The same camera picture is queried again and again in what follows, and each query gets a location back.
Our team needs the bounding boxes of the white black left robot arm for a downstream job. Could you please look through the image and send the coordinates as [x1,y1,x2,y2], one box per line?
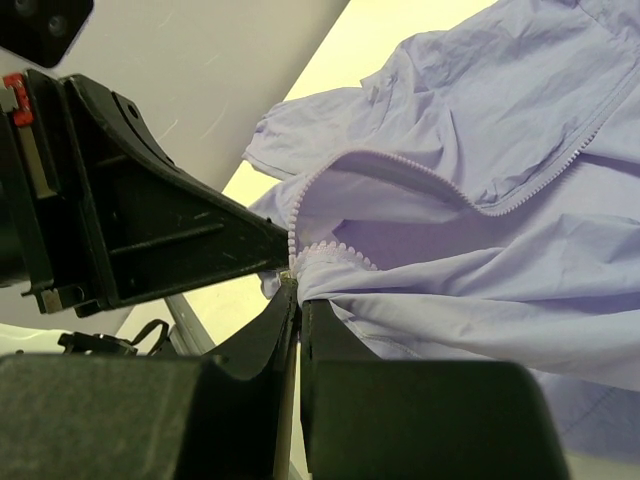
[1,1,288,317]

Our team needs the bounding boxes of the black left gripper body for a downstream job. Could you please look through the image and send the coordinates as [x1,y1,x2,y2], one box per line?
[1,69,120,315]

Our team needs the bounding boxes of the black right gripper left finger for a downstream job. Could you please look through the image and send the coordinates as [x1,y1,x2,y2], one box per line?
[1,280,297,479]

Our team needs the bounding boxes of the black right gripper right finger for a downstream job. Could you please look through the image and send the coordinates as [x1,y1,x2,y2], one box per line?
[300,300,569,479]

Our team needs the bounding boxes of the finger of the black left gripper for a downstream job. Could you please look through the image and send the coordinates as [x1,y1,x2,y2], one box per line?
[59,75,288,317]

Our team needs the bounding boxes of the aluminium front table rail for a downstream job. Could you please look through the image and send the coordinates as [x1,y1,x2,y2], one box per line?
[164,294,216,356]

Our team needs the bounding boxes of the lavender zip-up hooded jacket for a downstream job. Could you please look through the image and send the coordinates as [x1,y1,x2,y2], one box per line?
[244,1,639,463]

